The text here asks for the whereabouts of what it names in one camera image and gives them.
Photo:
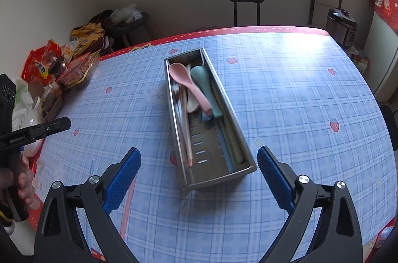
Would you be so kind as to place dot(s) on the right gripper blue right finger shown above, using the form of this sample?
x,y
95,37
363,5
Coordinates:
x,y
280,185

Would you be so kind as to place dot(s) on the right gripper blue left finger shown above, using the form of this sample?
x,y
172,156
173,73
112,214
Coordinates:
x,y
117,179

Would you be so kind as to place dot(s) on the green chopstick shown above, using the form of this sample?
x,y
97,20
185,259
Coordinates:
x,y
232,142

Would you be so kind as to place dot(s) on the white spoon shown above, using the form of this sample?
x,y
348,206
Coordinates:
x,y
192,103

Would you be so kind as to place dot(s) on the pink spoon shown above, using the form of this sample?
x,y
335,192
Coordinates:
x,y
180,74

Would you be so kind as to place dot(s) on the green spoon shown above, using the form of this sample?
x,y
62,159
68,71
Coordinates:
x,y
201,76

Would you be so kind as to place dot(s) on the blue spoon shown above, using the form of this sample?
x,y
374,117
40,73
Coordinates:
x,y
205,118

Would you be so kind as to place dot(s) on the person left hand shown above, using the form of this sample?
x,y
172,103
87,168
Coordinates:
x,y
25,188

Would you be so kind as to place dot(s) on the green white plastic bag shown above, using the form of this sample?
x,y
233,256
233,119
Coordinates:
x,y
26,111

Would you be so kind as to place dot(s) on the brown food packet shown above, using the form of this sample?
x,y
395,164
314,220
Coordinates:
x,y
51,102

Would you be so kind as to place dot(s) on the stainless steel utensil tray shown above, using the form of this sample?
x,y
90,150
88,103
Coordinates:
x,y
209,144

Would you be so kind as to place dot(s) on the red snack bag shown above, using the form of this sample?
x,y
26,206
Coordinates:
x,y
38,63

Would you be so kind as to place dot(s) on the dark glass jar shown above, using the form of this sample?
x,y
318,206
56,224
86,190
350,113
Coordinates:
x,y
57,67

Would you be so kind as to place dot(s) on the blue plaid table mat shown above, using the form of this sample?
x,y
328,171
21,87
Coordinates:
x,y
211,141

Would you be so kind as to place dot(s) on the red peanut package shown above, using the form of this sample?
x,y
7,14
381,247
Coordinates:
x,y
78,73

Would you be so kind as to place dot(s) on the yellow snack bags pile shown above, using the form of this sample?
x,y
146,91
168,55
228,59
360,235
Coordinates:
x,y
85,37

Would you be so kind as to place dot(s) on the black chair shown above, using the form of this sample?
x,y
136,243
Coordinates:
x,y
391,125

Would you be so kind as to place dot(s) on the small white side table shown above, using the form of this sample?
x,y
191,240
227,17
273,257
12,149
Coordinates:
x,y
351,51

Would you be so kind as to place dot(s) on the white plastic bag on stool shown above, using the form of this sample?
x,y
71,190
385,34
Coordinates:
x,y
126,15

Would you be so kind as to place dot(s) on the silver rice cooker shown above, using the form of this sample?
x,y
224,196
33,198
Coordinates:
x,y
341,27

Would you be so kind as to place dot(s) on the white refrigerator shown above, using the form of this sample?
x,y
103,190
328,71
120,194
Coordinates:
x,y
381,49

